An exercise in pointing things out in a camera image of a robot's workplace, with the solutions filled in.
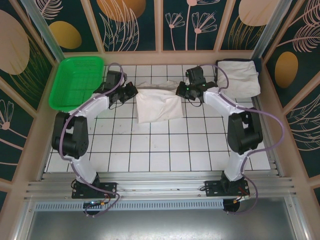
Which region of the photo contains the cream t-shirt with black print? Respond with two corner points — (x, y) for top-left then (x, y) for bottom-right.
(135, 79), (185, 125)

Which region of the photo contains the green plastic basket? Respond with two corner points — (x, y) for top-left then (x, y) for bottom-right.
(48, 56), (106, 113)

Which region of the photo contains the folded cream t-shirt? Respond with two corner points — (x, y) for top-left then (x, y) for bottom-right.
(216, 59), (261, 99)

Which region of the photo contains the grey metal sheet panel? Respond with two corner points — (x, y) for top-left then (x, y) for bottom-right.
(14, 211), (306, 240)

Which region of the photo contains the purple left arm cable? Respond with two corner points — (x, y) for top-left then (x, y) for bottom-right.
(58, 62), (126, 218)

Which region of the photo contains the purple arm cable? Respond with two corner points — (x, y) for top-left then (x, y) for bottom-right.
(199, 64), (287, 216)
(58, 62), (126, 218)

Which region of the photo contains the aluminium corner post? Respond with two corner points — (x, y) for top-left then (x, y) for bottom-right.
(252, 0), (292, 61)
(21, 0), (65, 62)

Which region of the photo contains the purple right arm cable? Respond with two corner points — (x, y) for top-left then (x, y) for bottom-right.
(199, 64), (287, 216)

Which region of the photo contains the aluminium rail frame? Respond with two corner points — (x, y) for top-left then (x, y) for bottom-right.
(23, 169), (297, 201)

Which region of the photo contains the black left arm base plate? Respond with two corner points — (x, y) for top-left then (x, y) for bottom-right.
(71, 181), (120, 200)

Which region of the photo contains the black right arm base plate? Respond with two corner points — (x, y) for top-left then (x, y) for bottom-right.
(204, 179), (251, 200)

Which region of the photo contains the slotted grey cable duct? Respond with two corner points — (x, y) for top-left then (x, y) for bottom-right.
(33, 199), (225, 211)

